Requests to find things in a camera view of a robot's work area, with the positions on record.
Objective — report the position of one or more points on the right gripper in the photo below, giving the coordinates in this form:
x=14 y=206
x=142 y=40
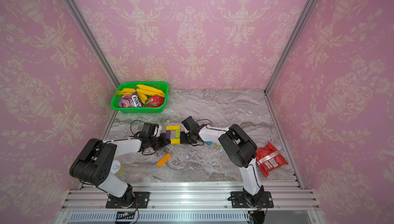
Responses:
x=180 y=139

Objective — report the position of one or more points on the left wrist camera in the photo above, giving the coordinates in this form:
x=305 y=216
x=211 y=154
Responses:
x=150 y=130

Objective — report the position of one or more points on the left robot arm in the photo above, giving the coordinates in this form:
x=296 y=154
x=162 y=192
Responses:
x=93 y=166

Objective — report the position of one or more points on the purple block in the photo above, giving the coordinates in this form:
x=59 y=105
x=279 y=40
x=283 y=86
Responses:
x=168 y=134

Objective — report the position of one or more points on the yellow block top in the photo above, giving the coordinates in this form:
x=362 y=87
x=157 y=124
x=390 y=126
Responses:
x=173 y=127

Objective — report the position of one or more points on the orange block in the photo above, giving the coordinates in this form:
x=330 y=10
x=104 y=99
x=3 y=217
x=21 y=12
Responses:
x=162 y=161

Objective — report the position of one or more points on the red snack bag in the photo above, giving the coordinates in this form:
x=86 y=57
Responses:
x=269 y=158

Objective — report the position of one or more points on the yellow block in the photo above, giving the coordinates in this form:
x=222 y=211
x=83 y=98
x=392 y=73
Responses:
x=173 y=127
x=176 y=141

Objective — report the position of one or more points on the green plastic basket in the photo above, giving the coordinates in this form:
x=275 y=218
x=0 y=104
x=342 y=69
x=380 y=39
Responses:
x=163 y=86

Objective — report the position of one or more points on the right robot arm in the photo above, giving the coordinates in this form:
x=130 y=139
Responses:
x=241 y=150

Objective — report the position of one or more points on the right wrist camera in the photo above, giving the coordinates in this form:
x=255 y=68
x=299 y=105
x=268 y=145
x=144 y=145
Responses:
x=190 y=124

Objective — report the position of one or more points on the aluminium mounting rail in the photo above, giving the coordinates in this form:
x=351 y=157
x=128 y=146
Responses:
x=212 y=202

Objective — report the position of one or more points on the red dragon fruit toy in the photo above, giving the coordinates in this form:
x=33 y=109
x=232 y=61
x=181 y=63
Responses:
x=154 y=101

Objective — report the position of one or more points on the purple snack packet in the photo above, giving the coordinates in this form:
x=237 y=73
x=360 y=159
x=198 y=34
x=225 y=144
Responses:
x=130 y=101

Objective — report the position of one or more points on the yellow banana bunch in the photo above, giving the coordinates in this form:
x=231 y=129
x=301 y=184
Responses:
x=143 y=92

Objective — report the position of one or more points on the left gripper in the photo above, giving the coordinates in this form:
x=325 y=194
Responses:
x=164 y=140

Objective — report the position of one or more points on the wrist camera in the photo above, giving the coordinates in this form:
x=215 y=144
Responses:
x=190 y=124
x=150 y=130

